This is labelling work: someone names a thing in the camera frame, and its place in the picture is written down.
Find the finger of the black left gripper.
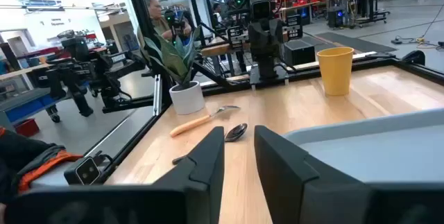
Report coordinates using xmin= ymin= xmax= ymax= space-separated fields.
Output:
xmin=227 ymin=25 xmax=249 ymax=51
xmin=283 ymin=14 xmax=303 ymax=40

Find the person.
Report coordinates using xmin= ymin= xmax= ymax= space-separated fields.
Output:
xmin=144 ymin=0 xmax=194 ymax=43
xmin=211 ymin=1 xmax=225 ymax=26

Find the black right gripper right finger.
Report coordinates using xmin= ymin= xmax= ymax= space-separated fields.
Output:
xmin=253 ymin=125 xmax=444 ymax=224

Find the black device with green light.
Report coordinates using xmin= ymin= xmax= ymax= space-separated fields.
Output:
xmin=164 ymin=8 xmax=187 ymax=41

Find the red bin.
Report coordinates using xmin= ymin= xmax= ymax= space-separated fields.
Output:
xmin=13 ymin=118 xmax=41 ymax=138

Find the wooden workbench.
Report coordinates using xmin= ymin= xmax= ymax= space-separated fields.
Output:
xmin=200 ymin=35 xmax=251 ymax=58

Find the black frame clamp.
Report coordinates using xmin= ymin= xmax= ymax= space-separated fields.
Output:
xmin=401 ymin=49 xmax=427 ymax=67

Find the small black table camera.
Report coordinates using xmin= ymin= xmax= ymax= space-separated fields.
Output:
xmin=64 ymin=156 xmax=103 ymax=186

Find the white round plant pot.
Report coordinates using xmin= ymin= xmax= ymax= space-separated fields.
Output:
xmin=169 ymin=80 xmax=206 ymax=116

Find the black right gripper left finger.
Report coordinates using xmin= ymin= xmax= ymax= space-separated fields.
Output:
xmin=5 ymin=126 xmax=225 ymax=224

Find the black floor mat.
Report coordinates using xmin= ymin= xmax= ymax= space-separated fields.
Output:
xmin=301 ymin=31 xmax=398 ymax=54

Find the black equipment cart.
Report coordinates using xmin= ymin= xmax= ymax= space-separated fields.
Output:
xmin=325 ymin=0 xmax=390 ymax=29

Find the blue cart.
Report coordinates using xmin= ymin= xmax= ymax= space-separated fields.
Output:
xmin=0 ymin=87 xmax=69 ymax=124

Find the yellow plastic cup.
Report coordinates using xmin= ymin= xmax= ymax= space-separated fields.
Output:
xmin=316 ymin=46 xmax=355 ymax=97

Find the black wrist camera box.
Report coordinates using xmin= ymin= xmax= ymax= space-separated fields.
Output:
xmin=250 ymin=0 xmax=273 ymax=21

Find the black spoon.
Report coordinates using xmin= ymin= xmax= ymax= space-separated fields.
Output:
xmin=172 ymin=123 xmax=248 ymax=165

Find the black and orange jacket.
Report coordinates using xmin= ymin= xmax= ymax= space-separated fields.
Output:
xmin=0 ymin=128 xmax=84 ymax=204

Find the black robot workstation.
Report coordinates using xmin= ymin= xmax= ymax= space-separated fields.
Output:
xmin=27 ymin=29 xmax=146 ymax=117

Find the grey plastic tray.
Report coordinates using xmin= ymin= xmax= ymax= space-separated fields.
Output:
xmin=282 ymin=107 xmax=444 ymax=185

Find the teal crumpled cloth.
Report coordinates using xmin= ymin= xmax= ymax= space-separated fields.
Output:
xmin=137 ymin=25 xmax=202 ymax=87

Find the yellow floor cable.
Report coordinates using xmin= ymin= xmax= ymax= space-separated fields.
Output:
xmin=391 ymin=35 xmax=444 ymax=51

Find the silver aluminium rail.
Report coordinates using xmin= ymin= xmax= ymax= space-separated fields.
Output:
xmin=153 ymin=74 xmax=163 ymax=117

